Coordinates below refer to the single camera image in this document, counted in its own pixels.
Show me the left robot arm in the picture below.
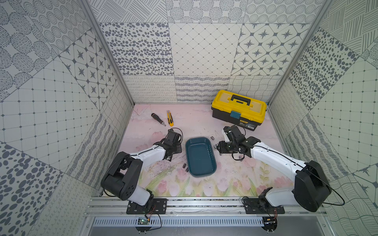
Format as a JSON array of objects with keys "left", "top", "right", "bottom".
[{"left": 100, "top": 128, "right": 183, "bottom": 210}]

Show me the white slotted cable duct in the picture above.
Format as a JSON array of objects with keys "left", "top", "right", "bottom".
[{"left": 93, "top": 216, "right": 263, "bottom": 227}]

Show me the yellow black toolbox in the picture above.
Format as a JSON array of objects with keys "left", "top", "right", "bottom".
[{"left": 211, "top": 90, "right": 267, "bottom": 131}]

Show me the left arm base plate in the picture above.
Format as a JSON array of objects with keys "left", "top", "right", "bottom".
[{"left": 127, "top": 198, "right": 168, "bottom": 215}]

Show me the aluminium mounting rail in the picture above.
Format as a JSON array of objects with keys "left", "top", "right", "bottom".
[{"left": 84, "top": 196, "right": 327, "bottom": 218}]

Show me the right controller board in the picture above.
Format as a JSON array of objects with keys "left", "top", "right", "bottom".
[{"left": 262, "top": 217, "right": 278, "bottom": 233}]

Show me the yellow utility knife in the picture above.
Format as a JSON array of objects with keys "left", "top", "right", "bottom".
[{"left": 167, "top": 110, "right": 174, "bottom": 127}]

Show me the left controller board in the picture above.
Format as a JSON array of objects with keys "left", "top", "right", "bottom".
[{"left": 135, "top": 217, "right": 152, "bottom": 233}]

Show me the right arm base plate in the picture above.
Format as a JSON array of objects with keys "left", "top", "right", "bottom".
[{"left": 241, "top": 197, "right": 285, "bottom": 214}]

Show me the controller board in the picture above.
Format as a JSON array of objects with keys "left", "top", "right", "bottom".
[
  {"left": 262, "top": 217, "right": 278, "bottom": 233},
  {"left": 135, "top": 217, "right": 152, "bottom": 233}
]

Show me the teal plastic storage tray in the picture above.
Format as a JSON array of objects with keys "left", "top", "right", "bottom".
[{"left": 185, "top": 137, "right": 217, "bottom": 178}]

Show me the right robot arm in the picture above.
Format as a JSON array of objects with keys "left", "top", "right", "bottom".
[{"left": 216, "top": 125, "right": 332, "bottom": 212}]

